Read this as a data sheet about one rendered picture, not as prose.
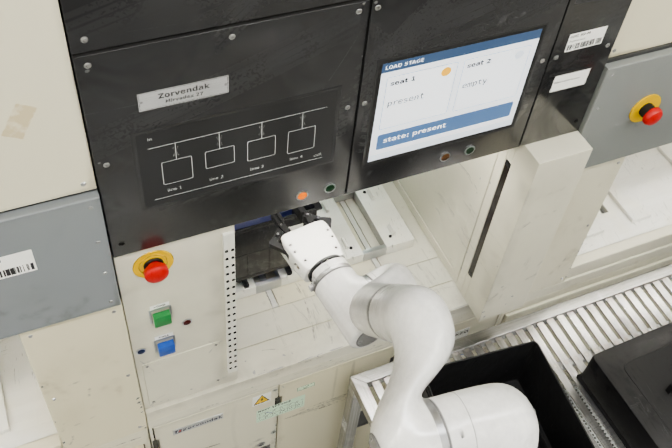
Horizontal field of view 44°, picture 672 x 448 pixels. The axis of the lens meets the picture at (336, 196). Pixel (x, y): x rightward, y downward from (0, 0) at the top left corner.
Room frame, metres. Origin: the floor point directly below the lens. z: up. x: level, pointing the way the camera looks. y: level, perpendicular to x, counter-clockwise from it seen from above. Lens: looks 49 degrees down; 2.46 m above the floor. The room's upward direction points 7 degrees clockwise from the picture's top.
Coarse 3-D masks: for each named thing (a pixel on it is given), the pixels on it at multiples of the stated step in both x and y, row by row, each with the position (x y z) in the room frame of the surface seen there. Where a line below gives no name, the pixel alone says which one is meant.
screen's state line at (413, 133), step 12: (492, 108) 1.06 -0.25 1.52; (504, 108) 1.07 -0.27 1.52; (444, 120) 1.02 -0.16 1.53; (456, 120) 1.03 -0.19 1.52; (468, 120) 1.04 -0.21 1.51; (480, 120) 1.05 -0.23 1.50; (396, 132) 0.97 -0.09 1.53; (408, 132) 0.98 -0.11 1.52; (420, 132) 1.00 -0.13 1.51; (432, 132) 1.01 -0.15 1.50; (384, 144) 0.96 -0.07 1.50; (396, 144) 0.98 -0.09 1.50
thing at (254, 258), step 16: (320, 208) 1.14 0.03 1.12; (256, 224) 1.07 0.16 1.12; (272, 224) 1.09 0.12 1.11; (288, 224) 1.10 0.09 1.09; (304, 224) 1.12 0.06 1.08; (240, 240) 1.05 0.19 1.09; (256, 240) 1.07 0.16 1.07; (240, 256) 1.05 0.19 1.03; (256, 256) 1.07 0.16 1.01; (272, 256) 1.09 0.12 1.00; (240, 272) 1.05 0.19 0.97; (256, 272) 1.07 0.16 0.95; (288, 272) 1.11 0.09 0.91
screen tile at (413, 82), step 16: (448, 64) 1.01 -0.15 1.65; (400, 80) 0.97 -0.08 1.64; (416, 80) 0.98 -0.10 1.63; (432, 80) 1.00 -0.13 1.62; (448, 80) 1.01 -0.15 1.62; (384, 96) 0.96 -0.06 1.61; (432, 96) 1.00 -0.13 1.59; (448, 96) 1.01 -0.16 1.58; (384, 112) 0.96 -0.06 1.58; (400, 112) 0.97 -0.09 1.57; (416, 112) 0.99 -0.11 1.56; (432, 112) 1.00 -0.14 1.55; (384, 128) 0.96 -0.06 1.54
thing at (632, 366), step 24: (648, 336) 1.09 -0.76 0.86; (600, 360) 1.01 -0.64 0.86; (624, 360) 1.02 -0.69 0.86; (648, 360) 1.02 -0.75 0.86; (600, 384) 0.97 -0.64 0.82; (624, 384) 0.95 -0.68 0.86; (648, 384) 0.96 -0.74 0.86; (600, 408) 0.94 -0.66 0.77; (624, 408) 0.90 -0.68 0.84; (648, 408) 0.90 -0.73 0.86; (624, 432) 0.88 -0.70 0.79; (648, 432) 0.85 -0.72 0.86
